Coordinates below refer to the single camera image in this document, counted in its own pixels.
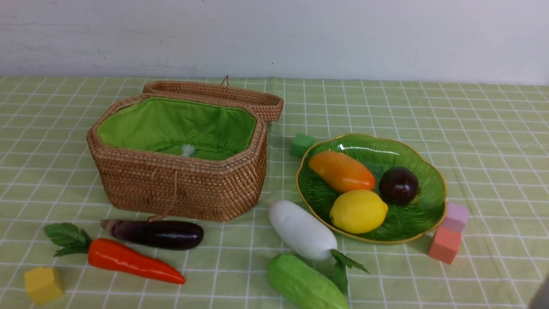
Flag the orange toy mango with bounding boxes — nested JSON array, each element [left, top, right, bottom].
[[308, 151, 376, 193]]

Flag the white toy radish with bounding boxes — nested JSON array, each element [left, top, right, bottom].
[[269, 200, 369, 294]]

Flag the yellow toy lemon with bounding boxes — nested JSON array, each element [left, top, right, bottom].
[[329, 190, 389, 233]]

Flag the dark purple passion fruit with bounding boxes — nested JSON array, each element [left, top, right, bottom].
[[378, 167, 420, 207]]

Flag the green toy cucumber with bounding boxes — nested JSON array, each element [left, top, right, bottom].
[[267, 254, 350, 309]]

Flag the orange toy carrot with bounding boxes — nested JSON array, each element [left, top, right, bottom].
[[43, 222, 186, 285]]

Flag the green foam cube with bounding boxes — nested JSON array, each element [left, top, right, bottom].
[[290, 133, 315, 159]]

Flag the woven wicker basket lid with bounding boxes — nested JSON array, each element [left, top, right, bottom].
[[143, 76, 284, 122]]

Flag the woven wicker basket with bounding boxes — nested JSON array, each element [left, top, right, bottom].
[[87, 94, 267, 222]]

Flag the purple toy eggplant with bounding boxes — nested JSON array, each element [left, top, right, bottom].
[[100, 219, 205, 251]]

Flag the green glass leaf plate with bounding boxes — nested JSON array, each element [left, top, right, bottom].
[[296, 133, 447, 244]]

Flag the salmon foam cube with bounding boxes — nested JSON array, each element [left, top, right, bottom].
[[428, 226, 462, 265]]

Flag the pink foam cube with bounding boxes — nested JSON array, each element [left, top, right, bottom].
[[440, 202, 469, 233]]

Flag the green checkered tablecloth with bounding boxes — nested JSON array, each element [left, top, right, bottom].
[[0, 77, 549, 309]]

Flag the yellow foam cube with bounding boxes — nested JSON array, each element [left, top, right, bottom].
[[24, 266, 65, 306]]

